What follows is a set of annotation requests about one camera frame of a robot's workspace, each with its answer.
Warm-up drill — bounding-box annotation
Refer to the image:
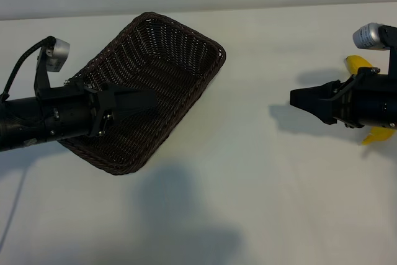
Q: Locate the black braided cable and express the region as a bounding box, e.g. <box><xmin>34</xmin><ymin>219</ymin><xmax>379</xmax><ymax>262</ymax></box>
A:
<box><xmin>0</xmin><ymin>36</ymin><xmax>55</xmax><ymax>103</ymax></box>

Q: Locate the yellow banana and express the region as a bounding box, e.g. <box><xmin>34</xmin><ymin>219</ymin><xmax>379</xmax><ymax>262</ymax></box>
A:
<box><xmin>342</xmin><ymin>55</ymin><xmax>396</xmax><ymax>146</ymax></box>

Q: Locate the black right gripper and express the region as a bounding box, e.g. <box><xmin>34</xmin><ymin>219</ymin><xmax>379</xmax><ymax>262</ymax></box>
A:
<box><xmin>289</xmin><ymin>66</ymin><xmax>386</xmax><ymax>130</ymax></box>

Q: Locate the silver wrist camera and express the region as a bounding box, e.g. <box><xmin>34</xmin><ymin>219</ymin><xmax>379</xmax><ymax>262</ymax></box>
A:
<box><xmin>45</xmin><ymin>37</ymin><xmax>71</xmax><ymax>73</ymax></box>
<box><xmin>352</xmin><ymin>22</ymin><xmax>388</xmax><ymax>51</ymax></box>

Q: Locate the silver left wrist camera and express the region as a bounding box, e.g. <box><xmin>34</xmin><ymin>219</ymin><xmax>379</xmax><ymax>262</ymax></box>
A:
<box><xmin>45</xmin><ymin>37</ymin><xmax>71</xmax><ymax>73</ymax></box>

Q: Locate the dark brown wicker basket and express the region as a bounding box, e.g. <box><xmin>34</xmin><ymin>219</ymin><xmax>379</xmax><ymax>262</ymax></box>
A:
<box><xmin>57</xmin><ymin>12</ymin><xmax>226</xmax><ymax>176</ymax></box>

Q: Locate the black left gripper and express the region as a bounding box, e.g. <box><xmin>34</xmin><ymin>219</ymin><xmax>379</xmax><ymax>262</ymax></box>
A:
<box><xmin>39</xmin><ymin>79</ymin><xmax>158</xmax><ymax>143</ymax></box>

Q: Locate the black camera bracket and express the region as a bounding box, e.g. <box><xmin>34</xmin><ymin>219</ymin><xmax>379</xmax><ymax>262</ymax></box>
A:
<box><xmin>380</xmin><ymin>24</ymin><xmax>397</xmax><ymax>76</ymax></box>
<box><xmin>33</xmin><ymin>43</ymin><xmax>52</xmax><ymax>99</ymax></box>

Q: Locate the black left camera bracket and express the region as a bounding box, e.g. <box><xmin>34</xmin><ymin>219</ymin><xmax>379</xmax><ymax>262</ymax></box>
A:
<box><xmin>33</xmin><ymin>43</ymin><xmax>52</xmax><ymax>99</ymax></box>

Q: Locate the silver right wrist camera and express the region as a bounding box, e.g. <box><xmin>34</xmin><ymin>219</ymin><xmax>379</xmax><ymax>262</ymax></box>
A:
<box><xmin>352</xmin><ymin>22</ymin><xmax>388</xmax><ymax>51</ymax></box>

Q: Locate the black right camera bracket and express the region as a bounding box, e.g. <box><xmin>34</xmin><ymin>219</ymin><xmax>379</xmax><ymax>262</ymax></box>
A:
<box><xmin>380</xmin><ymin>24</ymin><xmax>397</xmax><ymax>76</ymax></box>

